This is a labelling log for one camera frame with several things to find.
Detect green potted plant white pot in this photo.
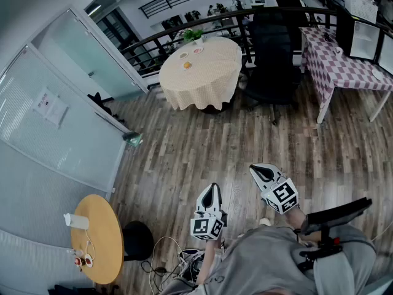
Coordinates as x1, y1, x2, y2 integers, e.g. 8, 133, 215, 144
182, 28, 205, 47

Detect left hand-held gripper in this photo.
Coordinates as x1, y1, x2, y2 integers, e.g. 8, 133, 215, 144
190, 183, 228, 242

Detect round table yellow checked cloth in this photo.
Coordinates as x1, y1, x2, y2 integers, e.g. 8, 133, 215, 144
158, 36, 244, 112

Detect tangle of floor cables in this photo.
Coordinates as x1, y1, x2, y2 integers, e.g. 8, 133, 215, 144
140, 235, 205, 290

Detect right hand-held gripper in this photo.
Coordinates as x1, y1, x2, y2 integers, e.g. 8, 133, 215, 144
249, 163, 300, 215

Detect black mesh office chair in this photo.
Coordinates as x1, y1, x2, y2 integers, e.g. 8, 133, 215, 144
243, 6, 303, 126

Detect black chest-mounted tablet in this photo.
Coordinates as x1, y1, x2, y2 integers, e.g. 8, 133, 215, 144
300, 197, 373, 236

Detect black chair behind glass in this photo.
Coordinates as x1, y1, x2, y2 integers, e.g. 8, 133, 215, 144
87, 92, 125, 124

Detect person's grey clothing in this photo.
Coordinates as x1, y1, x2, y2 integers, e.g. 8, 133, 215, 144
159, 225, 377, 295

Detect black round stool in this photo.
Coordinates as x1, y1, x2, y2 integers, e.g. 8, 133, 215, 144
122, 220, 155, 262

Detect white charging cable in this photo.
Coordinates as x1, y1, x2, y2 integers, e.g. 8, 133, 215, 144
84, 228, 96, 261

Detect white cylindrical humidifier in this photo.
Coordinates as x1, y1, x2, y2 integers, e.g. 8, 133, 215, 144
63, 212, 90, 230

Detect white mesh basket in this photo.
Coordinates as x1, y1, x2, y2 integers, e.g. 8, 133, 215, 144
342, 0, 379, 25

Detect paper notice on glass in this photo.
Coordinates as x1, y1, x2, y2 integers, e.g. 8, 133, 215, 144
31, 87, 70, 129

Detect frosted glass door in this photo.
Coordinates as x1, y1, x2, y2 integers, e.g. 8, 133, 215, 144
31, 9, 149, 101

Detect black curved handrail railing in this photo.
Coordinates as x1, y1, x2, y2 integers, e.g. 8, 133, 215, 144
120, 6, 393, 77

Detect round wooden side table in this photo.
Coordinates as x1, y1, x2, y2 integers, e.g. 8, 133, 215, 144
71, 194, 125, 286

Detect table with purple checked cloth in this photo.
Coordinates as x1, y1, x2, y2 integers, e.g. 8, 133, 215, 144
298, 26, 393, 124

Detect person's right forearm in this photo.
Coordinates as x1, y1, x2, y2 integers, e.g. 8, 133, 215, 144
284, 206, 308, 230

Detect person's left forearm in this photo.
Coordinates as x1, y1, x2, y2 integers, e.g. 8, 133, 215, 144
195, 238, 222, 286

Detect black chest mount bracket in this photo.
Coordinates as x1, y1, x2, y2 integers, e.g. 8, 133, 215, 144
295, 234, 344, 272

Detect black glass-door cabinet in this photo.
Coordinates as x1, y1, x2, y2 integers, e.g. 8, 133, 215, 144
335, 6, 393, 75

